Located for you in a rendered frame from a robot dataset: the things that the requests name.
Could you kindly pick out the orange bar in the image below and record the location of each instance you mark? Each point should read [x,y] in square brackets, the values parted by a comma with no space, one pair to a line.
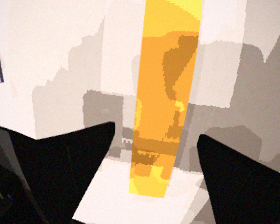
[166,67]

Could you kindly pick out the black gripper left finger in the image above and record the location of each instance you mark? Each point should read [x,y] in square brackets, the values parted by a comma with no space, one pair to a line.
[56,171]

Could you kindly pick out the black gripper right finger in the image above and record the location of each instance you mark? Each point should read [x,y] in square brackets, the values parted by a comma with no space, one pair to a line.
[241,190]

